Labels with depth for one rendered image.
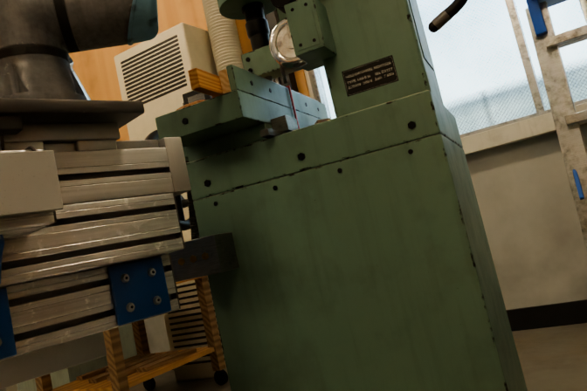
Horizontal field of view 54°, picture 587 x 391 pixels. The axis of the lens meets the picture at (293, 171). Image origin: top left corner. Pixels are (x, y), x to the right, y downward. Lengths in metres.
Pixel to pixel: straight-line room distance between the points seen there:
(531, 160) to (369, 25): 1.42
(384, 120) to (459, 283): 0.35
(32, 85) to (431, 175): 0.72
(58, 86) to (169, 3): 2.75
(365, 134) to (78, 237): 0.61
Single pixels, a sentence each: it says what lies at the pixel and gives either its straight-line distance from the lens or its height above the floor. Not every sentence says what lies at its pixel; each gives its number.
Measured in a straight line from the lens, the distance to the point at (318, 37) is 1.27.
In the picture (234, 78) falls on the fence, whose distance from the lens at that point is 1.21.
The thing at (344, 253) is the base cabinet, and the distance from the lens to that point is 1.20.
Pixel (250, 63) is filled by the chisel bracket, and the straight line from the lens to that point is 1.51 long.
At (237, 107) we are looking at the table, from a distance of 1.20.
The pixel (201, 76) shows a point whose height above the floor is 0.92.
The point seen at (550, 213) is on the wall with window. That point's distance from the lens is 2.61.
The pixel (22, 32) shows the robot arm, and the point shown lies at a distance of 0.91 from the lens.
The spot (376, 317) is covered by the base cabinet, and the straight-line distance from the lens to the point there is 1.20.
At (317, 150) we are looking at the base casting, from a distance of 1.21.
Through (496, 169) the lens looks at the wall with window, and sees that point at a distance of 2.63.
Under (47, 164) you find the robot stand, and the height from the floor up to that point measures 0.71.
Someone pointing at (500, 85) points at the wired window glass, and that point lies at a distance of 2.73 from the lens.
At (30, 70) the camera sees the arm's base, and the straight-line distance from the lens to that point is 0.89.
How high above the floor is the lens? 0.57
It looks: 7 degrees up
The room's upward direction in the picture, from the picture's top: 13 degrees counter-clockwise
